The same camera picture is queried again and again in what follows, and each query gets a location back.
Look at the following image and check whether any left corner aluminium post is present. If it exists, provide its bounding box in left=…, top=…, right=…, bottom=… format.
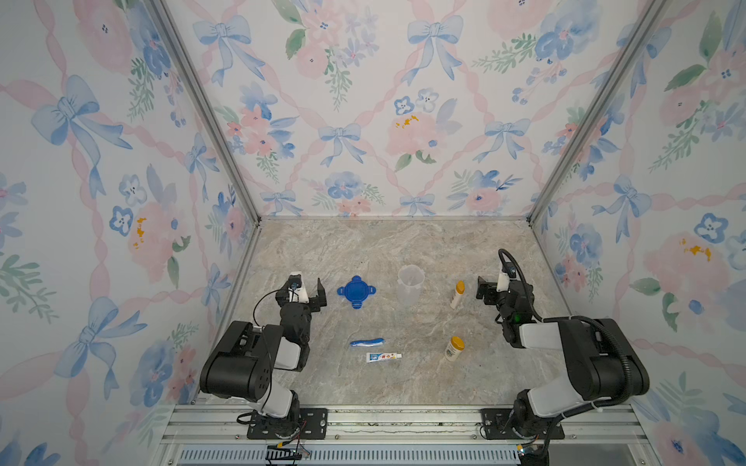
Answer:
left=145, top=0, right=260, bottom=227

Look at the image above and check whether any clear plastic container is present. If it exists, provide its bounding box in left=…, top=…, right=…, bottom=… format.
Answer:
left=396, top=265, right=425, bottom=307

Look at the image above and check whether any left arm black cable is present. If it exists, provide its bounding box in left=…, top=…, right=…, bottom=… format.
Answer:
left=251, top=287, right=287, bottom=327

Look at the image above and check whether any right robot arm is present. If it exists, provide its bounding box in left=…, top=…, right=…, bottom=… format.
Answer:
left=476, top=278, right=650, bottom=440

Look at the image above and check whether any corner aluminium post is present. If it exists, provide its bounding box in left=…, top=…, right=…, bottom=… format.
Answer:
left=526, top=0, right=669, bottom=227
left=145, top=0, right=260, bottom=227

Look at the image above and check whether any aluminium frame rail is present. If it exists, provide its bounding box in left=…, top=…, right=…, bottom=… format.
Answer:
left=150, top=405, right=660, bottom=465

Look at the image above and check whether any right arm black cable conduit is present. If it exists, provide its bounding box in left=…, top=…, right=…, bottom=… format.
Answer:
left=496, top=249, right=651, bottom=466

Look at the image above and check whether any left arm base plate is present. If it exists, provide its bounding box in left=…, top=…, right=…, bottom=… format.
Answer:
left=247, top=408, right=328, bottom=441

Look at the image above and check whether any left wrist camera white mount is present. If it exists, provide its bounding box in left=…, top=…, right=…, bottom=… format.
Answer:
left=288, top=273, right=308, bottom=303

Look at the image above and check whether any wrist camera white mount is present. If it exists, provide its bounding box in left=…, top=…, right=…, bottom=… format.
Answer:
left=288, top=273, right=308, bottom=303
left=495, top=263, right=518, bottom=292

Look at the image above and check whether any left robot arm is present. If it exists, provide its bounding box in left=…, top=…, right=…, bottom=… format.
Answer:
left=199, top=274, right=328, bottom=429

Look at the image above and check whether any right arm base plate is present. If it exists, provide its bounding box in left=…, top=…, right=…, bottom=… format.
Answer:
left=479, top=408, right=565, bottom=441

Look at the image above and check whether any blue container lid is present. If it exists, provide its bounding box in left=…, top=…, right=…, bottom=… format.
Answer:
left=336, top=276, right=377, bottom=310

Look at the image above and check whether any small toothpaste tube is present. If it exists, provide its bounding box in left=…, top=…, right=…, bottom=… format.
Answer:
left=365, top=353, right=402, bottom=363

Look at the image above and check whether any right corner aluminium post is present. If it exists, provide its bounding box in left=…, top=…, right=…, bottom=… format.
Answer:
left=526, top=0, right=669, bottom=227

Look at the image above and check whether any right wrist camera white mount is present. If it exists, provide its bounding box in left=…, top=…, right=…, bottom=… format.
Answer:
left=495, top=263, right=518, bottom=292

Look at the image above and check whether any white bottle orange cap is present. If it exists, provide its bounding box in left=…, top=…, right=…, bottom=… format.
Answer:
left=450, top=281, right=465, bottom=310
left=445, top=336, right=465, bottom=361

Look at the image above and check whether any blue toothbrush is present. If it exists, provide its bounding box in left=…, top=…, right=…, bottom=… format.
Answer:
left=350, top=338, right=386, bottom=349

